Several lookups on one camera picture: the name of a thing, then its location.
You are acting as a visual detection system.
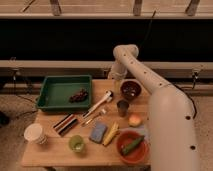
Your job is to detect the white handled dish brush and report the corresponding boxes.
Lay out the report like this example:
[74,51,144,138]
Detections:
[83,90,113,118]

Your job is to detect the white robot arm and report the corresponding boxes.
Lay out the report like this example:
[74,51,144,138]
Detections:
[108,44,201,171]

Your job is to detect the orange red bowl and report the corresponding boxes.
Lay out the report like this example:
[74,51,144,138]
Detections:
[116,131,149,165]

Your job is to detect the metal fork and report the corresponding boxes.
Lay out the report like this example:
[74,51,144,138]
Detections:
[81,109,107,127]

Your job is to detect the dark grape bunch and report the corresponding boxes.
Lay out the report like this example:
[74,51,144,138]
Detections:
[69,89,88,103]

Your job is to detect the peach fruit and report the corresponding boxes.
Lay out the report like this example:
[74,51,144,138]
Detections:
[128,113,142,127]

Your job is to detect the yellow banana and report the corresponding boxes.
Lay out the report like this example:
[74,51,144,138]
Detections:
[103,122,119,146]

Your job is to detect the grey cloth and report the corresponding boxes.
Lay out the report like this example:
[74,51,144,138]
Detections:
[121,126,148,137]

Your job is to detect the blue sponge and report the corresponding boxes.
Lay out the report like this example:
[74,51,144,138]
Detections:
[89,122,107,144]

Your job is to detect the black marker pen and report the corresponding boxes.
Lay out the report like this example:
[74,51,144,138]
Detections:
[58,119,78,136]

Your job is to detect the green plastic tray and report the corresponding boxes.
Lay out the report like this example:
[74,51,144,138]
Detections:
[36,75,92,112]

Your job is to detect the green cucumber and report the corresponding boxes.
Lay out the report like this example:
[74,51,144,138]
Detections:
[121,136,144,156]

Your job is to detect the green small cup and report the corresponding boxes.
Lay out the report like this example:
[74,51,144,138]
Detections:
[69,135,85,153]

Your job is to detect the white paper cup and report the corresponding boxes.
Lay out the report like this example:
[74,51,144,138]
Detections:
[24,123,47,144]

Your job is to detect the black cable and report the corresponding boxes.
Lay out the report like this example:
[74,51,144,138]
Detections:
[138,9,157,51]

